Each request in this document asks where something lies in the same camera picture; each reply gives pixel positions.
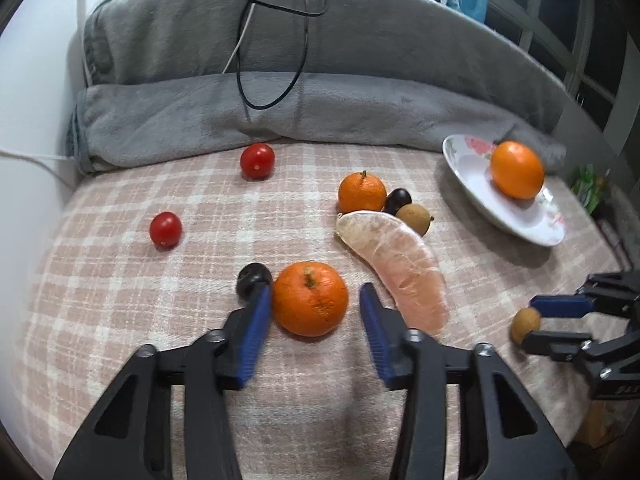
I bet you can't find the floral white plate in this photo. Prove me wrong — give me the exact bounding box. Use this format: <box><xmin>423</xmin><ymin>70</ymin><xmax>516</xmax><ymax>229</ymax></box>
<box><xmin>442</xmin><ymin>134</ymin><xmax>565</xmax><ymax>247</ymax></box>

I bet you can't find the pink plaid tablecloth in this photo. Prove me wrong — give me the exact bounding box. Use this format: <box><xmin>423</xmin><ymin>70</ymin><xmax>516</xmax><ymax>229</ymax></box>
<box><xmin>10</xmin><ymin>143</ymin><xmax>617</xmax><ymax>479</ymax></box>

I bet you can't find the large orange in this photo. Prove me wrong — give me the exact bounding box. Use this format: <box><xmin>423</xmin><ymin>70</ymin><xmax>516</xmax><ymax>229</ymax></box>
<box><xmin>489</xmin><ymin>141</ymin><xmax>546</xmax><ymax>200</ymax></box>

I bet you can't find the small red cherry tomato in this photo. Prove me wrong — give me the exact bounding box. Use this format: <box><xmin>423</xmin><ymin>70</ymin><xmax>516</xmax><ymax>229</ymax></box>
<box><xmin>149</xmin><ymin>211</ymin><xmax>182</xmax><ymax>249</ymax></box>

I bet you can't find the mandarin orange with stem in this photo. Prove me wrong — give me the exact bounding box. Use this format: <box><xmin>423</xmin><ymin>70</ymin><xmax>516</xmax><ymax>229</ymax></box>
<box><xmin>337</xmin><ymin>170</ymin><xmax>387</xmax><ymax>214</ymax></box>

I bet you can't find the peeled pomelo segment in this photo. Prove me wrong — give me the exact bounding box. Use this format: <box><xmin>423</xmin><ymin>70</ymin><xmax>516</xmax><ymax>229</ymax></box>
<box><xmin>335</xmin><ymin>210</ymin><xmax>448</xmax><ymax>336</ymax></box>

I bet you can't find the large red tomato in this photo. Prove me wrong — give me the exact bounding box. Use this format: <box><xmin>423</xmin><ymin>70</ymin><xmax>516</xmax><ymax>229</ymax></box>
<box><xmin>240</xmin><ymin>143</ymin><xmax>276</xmax><ymax>180</ymax></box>

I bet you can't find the dark plum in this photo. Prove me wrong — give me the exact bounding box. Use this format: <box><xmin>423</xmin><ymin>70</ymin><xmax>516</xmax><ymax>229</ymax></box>
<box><xmin>383</xmin><ymin>188</ymin><xmax>412</xmax><ymax>216</ymax></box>
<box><xmin>235</xmin><ymin>262</ymin><xmax>272</xmax><ymax>304</ymax></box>

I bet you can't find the black cable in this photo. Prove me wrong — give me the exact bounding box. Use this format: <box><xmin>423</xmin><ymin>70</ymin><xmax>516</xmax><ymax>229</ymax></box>
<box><xmin>214</xmin><ymin>0</ymin><xmax>338</xmax><ymax>111</ymax></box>

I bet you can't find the green snack packet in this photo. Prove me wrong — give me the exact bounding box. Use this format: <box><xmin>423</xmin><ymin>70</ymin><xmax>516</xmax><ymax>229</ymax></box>
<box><xmin>572</xmin><ymin>164</ymin><xmax>608</xmax><ymax>214</ymax></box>

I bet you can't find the grey fleece blanket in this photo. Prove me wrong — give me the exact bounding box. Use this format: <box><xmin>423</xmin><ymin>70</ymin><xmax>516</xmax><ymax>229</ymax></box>
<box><xmin>65</xmin><ymin>0</ymin><xmax>567</xmax><ymax>174</ymax></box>

